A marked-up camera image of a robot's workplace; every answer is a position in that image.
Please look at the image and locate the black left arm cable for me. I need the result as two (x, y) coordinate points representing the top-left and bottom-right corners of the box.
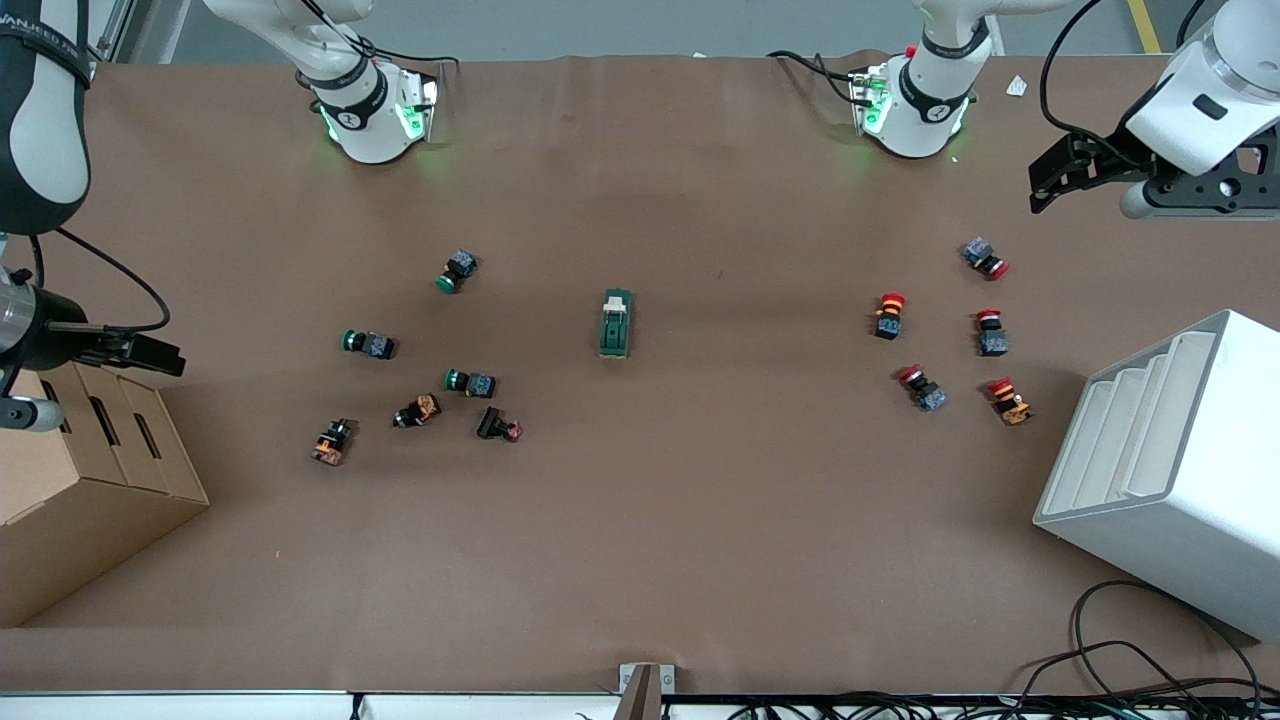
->
(1040, 0), (1131, 151)

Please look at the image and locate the white stepped storage bin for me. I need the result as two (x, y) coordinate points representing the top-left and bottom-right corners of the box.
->
(1033, 309), (1280, 643)

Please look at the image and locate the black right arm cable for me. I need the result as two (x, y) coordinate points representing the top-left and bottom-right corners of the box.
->
(30, 228), (173, 336)

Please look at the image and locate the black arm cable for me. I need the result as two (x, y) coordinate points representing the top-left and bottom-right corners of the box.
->
(30, 228), (173, 336)
(1040, 0), (1131, 151)

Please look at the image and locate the green load switch cream base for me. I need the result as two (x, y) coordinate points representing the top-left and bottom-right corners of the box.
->
(598, 289), (635, 359)

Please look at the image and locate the black arched cable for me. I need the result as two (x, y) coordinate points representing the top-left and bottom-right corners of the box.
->
(1020, 640), (1201, 701)

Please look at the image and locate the black looped cable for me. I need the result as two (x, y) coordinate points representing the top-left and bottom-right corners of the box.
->
(1072, 580), (1266, 701)

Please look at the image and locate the slotted cardboard box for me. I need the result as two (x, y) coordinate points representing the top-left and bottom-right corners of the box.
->
(0, 360), (211, 629)

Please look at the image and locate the metal bracket with post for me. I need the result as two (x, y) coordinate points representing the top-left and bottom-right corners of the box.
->
(618, 662), (677, 720)

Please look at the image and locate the black knob switch orange block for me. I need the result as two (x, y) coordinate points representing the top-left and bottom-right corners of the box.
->
(311, 418), (355, 467)
(392, 393), (443, 430)

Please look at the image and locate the aluminium frame profile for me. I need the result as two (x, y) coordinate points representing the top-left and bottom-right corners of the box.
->
(85, 0), (136, 71)

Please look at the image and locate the black left base cable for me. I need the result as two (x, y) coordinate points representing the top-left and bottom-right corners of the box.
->
(766, 50), (871, 106)

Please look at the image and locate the black base cable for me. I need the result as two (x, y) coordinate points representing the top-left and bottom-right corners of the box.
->
(375, 38), (463, 71)
(766, 50), (871, 106)

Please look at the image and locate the black right base cable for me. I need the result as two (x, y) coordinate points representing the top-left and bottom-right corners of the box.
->
(375, 38), (463, 71)

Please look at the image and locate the black cable bundle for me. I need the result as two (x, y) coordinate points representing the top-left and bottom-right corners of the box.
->
(720, 688), (1280, 720)

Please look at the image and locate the red button orange relay block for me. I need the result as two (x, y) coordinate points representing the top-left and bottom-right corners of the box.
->
(987, 377), (1034, 427)

